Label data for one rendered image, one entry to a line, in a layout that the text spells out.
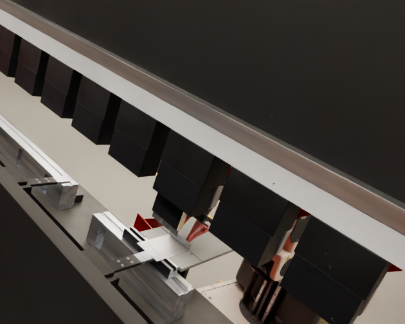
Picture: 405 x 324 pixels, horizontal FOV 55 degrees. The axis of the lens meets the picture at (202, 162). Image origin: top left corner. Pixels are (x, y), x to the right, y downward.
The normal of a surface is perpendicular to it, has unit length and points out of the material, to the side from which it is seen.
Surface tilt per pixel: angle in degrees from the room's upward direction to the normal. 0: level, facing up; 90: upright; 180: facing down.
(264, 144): 90
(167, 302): 90
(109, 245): 90
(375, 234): 90
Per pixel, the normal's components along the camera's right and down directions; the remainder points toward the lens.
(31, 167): -0.63, 0.04
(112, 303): 0.33, -0.89
